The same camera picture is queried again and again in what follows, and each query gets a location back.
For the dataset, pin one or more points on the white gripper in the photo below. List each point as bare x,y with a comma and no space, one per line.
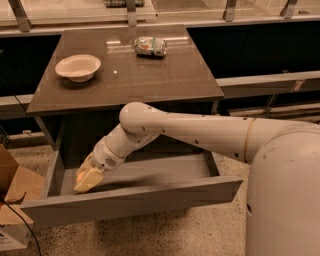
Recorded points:
104,157

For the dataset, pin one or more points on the orange fruit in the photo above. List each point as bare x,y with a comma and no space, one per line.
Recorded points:
80,179

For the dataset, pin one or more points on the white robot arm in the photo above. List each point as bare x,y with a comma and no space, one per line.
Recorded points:
283,191

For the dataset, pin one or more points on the grey cabinet with top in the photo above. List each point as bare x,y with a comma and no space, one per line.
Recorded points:
182,75

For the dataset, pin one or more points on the open grey top drawer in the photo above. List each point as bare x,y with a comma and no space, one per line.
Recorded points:
165,175

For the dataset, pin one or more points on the cardboard box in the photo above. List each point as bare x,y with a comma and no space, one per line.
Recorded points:
18,184

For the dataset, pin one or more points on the white paper bowl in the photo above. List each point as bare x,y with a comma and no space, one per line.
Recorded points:
78,68

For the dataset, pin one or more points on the crushed soda can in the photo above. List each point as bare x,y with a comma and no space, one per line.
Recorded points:
150,46

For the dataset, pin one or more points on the grey window rail frame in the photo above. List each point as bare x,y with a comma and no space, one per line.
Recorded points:
46,17

